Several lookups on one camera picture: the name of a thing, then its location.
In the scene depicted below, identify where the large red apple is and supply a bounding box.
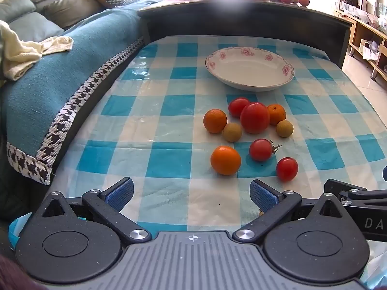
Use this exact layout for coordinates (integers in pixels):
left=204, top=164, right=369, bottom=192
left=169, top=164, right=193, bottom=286
left=240, top=102, right=271, bottom=135

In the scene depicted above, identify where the teal cushion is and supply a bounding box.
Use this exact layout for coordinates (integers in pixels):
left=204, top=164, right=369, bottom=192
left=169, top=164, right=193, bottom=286
left=0, top=0, right=37, bottom=23

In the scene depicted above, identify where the white bag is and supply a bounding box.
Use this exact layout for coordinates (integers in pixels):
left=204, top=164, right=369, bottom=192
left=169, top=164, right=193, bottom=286
left=360, top=39, right=381, bottom=61

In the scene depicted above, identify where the light wooden shelf unit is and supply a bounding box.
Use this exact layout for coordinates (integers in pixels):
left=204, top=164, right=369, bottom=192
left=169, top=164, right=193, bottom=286
left=334, top=6, right=387, bottom=82

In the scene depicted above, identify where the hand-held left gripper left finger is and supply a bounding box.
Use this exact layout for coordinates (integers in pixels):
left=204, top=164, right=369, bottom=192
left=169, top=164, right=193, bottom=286
left=32, top=178, right=152, bottom=245

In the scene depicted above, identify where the grey-blue cushion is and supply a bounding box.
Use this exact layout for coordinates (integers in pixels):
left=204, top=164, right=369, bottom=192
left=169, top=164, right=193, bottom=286
left=7, top=13, right=65, bottom=43

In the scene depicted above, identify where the grey sofa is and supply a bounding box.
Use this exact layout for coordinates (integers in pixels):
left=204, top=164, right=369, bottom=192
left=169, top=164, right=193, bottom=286
left=0, top=0, right=142, bottom=37

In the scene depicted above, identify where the blue checkered tablecloth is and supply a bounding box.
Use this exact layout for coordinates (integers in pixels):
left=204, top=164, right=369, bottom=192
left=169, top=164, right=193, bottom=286
left=8, top=34, right=387, bottom=290

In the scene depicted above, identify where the cream knitted cloth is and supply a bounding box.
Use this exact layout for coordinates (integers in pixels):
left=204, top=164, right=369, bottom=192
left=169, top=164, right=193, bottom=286
left=0, top=21, right=74, bottom=81

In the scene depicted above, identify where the small red tomato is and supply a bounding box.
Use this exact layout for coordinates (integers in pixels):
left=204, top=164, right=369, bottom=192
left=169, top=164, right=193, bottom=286
left=276, top=157, right=299, bottom=182
left=249, top=138, right=283, bottom=162
left=228, top=97, right=251, bottom=118

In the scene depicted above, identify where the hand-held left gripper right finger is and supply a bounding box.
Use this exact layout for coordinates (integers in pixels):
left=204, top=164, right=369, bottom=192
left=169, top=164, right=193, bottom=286
left=232, top=179, right=349, bottom=245

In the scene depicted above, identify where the teal blanket with houndstooth border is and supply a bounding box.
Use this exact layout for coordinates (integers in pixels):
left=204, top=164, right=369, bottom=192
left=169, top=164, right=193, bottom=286
left=0, top=0, right=168, bottom=186

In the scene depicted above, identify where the tan longan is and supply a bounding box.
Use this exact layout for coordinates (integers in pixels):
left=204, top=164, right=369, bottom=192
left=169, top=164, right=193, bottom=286
left=276, top=120, right=294, bottom=138
left=223, top=123, right=243, bottom=142

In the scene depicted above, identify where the white floral plate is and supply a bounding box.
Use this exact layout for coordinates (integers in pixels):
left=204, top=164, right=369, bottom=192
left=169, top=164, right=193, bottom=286
left=205, top=47, right=295, bottom=92

